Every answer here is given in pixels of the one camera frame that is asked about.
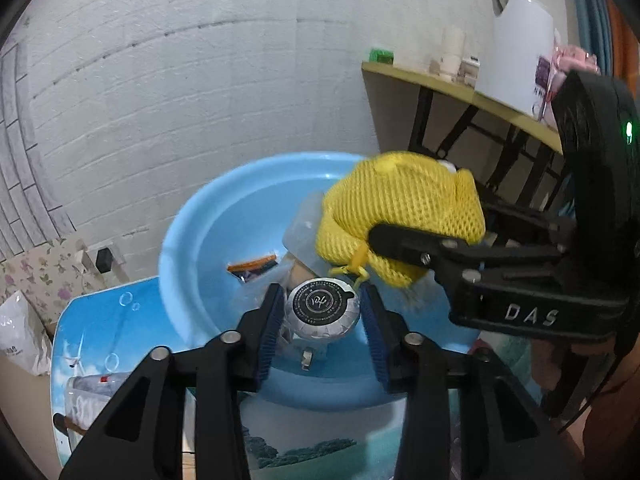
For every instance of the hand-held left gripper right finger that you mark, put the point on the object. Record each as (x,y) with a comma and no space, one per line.
(375,340)

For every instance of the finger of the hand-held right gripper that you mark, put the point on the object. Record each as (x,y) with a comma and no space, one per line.
(530,220)
(410,245)

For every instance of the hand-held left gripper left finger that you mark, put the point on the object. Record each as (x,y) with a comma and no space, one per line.
(267,330)

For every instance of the yellow mesh bag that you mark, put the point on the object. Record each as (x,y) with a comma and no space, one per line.
(400,195)

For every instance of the round white soap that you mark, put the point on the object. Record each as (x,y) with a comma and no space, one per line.
(320,305)

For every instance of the blue plastic basin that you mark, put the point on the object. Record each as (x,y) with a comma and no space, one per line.
(210,260)

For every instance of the clear box of floss picks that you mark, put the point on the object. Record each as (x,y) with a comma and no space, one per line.
(80,405)

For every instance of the person's right forearm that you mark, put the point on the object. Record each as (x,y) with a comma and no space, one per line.
(615,435)

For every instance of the blue printed desktop table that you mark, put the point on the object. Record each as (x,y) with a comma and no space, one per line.
(320,440)

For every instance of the orange and black sachet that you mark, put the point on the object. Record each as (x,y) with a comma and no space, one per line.
(252,270)

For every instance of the white appliance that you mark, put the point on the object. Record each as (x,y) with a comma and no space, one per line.
(520,50)

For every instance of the blue and orange curtain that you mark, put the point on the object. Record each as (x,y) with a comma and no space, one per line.
(600,10)

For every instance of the wooden side table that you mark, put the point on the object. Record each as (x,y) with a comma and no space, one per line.
(425,77)

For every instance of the white cup stack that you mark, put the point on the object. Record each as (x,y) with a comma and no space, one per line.
(452,50)

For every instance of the small green box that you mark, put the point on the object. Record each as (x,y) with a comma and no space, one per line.
(381,56)

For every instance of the white plastic bag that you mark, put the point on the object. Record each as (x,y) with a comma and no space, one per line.
(20,335)

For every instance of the black wall plug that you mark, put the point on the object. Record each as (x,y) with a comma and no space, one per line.
(104,260)

